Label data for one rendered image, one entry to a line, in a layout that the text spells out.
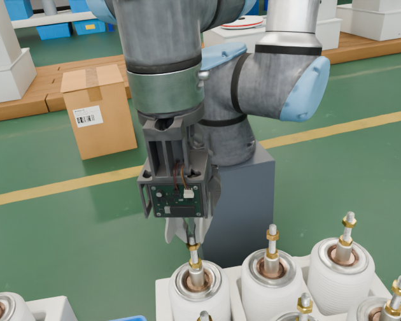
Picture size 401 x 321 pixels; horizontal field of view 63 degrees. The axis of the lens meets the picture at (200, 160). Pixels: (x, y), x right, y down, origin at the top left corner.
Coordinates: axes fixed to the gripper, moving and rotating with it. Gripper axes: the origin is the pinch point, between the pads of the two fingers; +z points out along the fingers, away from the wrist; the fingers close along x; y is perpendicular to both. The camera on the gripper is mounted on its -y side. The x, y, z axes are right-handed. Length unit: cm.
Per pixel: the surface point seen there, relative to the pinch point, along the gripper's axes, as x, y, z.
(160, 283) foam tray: -8.0, -4.3, 17.0
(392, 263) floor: 43, -26, 35
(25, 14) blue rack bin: -248, -371, 3
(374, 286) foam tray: 29.0, -4.8, 17.0
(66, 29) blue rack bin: -209, -385, 26
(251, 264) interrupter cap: 8.3, -2.5, 9.6
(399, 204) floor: 54, -49, 35
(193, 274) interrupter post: -0.3, 1.6, 7.1
